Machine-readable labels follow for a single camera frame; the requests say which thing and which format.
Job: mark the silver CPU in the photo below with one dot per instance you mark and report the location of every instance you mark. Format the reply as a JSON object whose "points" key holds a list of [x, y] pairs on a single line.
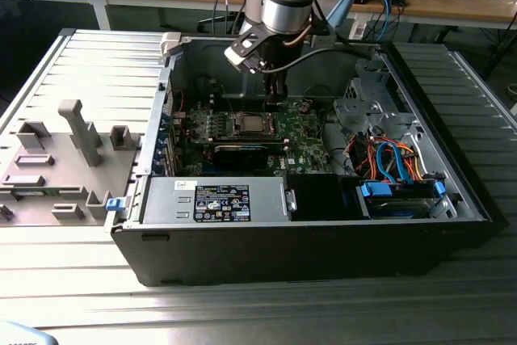
{"points": [[254, 124]]}

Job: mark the CPU socket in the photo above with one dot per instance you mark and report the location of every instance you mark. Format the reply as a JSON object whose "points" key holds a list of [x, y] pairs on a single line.
{"points": [[238, 131]]}

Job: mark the black RAM slot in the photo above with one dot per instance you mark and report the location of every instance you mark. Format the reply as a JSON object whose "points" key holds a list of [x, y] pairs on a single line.
{"points": [[250, 145]]}

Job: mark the white labelled tag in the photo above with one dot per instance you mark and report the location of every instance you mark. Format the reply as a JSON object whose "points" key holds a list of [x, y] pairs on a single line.
{"points": [[358, 30]]}

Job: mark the green motherboard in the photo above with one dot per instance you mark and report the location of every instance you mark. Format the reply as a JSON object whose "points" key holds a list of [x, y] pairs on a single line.
{"points": [[307, 147]]}

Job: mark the metal drive cage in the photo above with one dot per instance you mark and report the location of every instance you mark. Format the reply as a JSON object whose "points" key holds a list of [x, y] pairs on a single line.
{"points": [[363, 110]]}

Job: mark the black graphics card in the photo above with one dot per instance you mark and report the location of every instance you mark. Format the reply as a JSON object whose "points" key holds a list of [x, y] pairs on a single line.
{"points": [[240, 157]]}

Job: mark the grey case latch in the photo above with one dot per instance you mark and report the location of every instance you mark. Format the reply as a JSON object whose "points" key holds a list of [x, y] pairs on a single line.
{"points": [[169, 44]]}

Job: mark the disk with blue carrier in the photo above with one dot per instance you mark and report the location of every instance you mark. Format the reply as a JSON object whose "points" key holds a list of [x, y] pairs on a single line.
{"points": [[379, 191]]}

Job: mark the grey power supply unit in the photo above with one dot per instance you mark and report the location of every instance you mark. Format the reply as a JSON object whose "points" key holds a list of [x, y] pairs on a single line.
{"points": [[169, 203]]}

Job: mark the black PC case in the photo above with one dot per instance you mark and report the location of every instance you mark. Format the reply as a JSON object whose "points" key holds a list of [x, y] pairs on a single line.
{"points": [[282, 252]]}

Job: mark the blue case latch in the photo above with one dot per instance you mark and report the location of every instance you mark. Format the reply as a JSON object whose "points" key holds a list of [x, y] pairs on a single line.
{"points": [[115, 204]]}

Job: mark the grey parts rack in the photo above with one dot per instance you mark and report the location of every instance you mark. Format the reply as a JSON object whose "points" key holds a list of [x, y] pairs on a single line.
{"points": [[60, 147]]}

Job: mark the green RAM stick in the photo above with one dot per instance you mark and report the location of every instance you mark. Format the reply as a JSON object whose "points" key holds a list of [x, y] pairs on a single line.
{"points": [[30, 192]]}

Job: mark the pale grey rounded device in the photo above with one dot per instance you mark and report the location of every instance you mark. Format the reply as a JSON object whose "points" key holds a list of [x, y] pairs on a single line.
{"points": [[20, 335]]}

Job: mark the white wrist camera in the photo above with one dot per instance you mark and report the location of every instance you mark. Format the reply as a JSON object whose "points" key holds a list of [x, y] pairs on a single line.
{"points": [[236, 56]]}

